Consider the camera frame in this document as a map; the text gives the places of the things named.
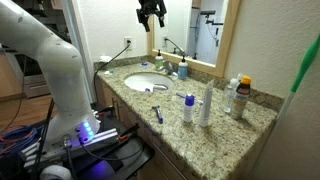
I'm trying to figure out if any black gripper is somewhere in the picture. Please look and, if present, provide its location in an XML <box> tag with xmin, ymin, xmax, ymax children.
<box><xmin>135</xmin><ymin>0</ymin><xmax>168</xmax><ymax>33</ymax></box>

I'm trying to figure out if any white oval sink basin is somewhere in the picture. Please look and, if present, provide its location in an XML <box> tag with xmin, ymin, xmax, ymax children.
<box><xmin>123</xmin><ymin>72</ymin><xmax>175</xmax><ymax>93</ymax></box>

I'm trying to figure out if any green soap pump bottle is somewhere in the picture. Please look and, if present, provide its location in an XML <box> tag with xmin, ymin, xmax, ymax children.
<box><xmin>154</xmin><ymin>49</ymin><xmax>165</xmax><ymax>72</ymax></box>

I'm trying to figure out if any chrome faucet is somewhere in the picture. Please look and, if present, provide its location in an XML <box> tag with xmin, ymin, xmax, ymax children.
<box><xmin>158</xmin><ymin>60</ymin><xmax>179</xmax><ymax>77</ymax></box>

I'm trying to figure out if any blue soap pump bottle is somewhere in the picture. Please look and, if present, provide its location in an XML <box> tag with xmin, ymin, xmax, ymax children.
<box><xmin>177</xmin><ymin>54</ymin><xmax>189</xmax><ymax>80</ymax></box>

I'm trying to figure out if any white tissue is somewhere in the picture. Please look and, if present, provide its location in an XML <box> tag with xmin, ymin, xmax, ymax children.
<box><xmin>99</xmin><ymin>55</ymin><xmax>113</xmax><ymax>64</ymax></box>

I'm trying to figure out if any blue razor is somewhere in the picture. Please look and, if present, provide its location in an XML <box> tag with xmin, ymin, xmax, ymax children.
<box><xmin>151</xmin><ymin>105</ymin><xmax>164</xmax><ymax>125</ymax></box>

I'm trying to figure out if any white bottle with blue cap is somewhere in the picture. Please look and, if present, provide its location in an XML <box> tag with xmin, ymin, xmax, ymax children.
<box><xmin>182</xmin><ymin>94</ymin><xmax>196</xmax><ymax>123</ymax></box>

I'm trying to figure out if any black orange clamp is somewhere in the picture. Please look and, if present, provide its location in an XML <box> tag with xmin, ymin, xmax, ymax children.
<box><xmin>96</xmin><ymin>105</ymin><xmax>115</xmax><ymax>118</ymax></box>
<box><xmin>118</xmin><ymin>123</ymin><xmax>141</xmax><ymax>141</ymax></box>

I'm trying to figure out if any tall white cream tube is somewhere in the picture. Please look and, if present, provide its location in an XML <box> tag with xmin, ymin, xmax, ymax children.
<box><xmin>198</xmin><ymin>79</ymin><xmax>215</xmax><ymax>128</ymax></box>

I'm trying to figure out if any clear plastic bottle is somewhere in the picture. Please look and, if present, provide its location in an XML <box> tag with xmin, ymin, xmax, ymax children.
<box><xmin>221</xmin><ymin>72</ymin><xmax>244</xmax><ymax>114</ymax></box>

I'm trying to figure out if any orange capped sunscreen spray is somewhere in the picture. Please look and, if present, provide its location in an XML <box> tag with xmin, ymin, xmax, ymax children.
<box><xmin>229</xmin><ymin>75</ymin><xmax>252</xmax><ymax>120</ymax></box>

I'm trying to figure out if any grey drawer cabinet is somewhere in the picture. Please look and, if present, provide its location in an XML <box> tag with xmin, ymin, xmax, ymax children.
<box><xmin>23</xmin><ymin>73</ymin><xmax>56</xmax><ymax>99</ymax></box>

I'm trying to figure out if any black cart platform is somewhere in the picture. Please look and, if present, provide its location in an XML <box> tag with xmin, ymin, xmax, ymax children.
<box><xmin>76</xmin><ymin>109</ymin><xmax>156</xmax><ymax>180</ymax></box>

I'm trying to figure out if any wooden vanity cabinet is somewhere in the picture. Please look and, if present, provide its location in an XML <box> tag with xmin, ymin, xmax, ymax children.
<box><xmin>96</xmin><ymin>78</ymin><xmax>201</xmax><ymax>180</ymax></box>

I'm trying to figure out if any white round dome device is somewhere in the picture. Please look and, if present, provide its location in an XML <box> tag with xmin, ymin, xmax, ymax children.
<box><xmin>39</xmin><ymin>164</ymin><xmax>73</xmax><ymax>180</ymax></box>

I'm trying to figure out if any white wall outlet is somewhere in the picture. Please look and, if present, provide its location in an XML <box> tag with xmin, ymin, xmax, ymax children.
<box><xmin>123</xmin><ymin>36</ymin><xmax>134</xmax><ymax>51</ymax></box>

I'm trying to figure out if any black power cable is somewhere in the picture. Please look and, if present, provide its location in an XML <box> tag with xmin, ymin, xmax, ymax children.
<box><xmin>93</xmin><ymin>43</ymin><xmax>132</xmax><ymax>104</ymax></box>

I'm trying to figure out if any wood framed wall mirror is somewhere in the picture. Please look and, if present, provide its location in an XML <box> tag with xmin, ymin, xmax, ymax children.
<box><xmin>146</xmin><ymin>0</ymin><xmax>242</xmax><ymax>78</ymax></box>

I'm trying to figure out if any aluminium robot base mount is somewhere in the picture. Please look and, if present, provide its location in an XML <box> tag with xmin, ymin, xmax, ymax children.
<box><xmin>19</xmin><ymin>128</ymin><xmax>119</xmax><ymax>168</ymax></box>

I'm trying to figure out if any black base cable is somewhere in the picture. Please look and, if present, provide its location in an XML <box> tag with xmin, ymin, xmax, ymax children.
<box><xmin>79</xmin><ymin>134</ymin><xmax>144</xmax><ymax>162</ymax></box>

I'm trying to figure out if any green and white broom handle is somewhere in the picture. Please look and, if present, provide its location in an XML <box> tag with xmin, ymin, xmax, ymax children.
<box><xmin>273</xmin><ymin>33</ymin><xmax>320</xmax><ymax>128</ymax></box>

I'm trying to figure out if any blue and orange cable coil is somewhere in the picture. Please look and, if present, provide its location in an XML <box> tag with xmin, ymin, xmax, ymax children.
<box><xmin>0</xmin><ymin>124</ymin><xmax>39</xmax><ymax>156</ymax></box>

